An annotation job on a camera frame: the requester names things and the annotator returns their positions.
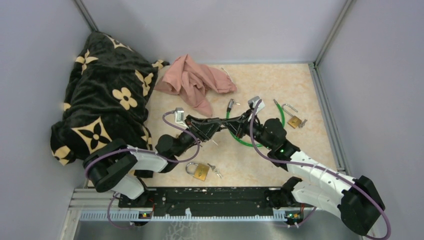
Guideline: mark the brass padlock on cable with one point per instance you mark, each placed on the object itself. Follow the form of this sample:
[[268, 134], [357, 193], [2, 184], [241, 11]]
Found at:
[[294, 121]]

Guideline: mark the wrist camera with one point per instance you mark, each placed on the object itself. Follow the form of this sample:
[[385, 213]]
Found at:
[[179, 116], [256, 103]]

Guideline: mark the brass padlock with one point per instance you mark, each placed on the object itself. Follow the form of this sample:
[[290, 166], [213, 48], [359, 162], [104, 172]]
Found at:
[[294, 121], [200, 170]]

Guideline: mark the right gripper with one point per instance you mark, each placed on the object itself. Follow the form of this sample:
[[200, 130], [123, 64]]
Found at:
[[242, 121]]

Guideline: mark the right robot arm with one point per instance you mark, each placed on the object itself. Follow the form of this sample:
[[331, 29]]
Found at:
[[355, 201]]

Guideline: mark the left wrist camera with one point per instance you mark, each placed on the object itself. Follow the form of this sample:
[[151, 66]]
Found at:
[[179, 116]]

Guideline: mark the pink cloth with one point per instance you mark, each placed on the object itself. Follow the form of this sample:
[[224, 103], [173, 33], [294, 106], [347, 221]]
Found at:
[[191, 81]]

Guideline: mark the green cable lock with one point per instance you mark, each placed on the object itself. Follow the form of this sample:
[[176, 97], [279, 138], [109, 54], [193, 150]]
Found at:
[[229, 108]]

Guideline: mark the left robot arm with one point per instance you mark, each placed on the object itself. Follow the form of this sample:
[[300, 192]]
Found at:
[[108, 168]]

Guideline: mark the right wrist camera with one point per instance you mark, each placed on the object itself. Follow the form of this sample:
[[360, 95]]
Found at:
[[256, 103]]

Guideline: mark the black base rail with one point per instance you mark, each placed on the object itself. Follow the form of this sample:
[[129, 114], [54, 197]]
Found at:
[[211, 201]]

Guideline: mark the black floral blanket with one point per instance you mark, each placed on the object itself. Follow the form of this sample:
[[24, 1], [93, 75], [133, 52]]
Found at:
[[109, 87]]

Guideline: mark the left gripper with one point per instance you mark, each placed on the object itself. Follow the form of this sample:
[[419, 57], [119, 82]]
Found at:
[[204, 130]]

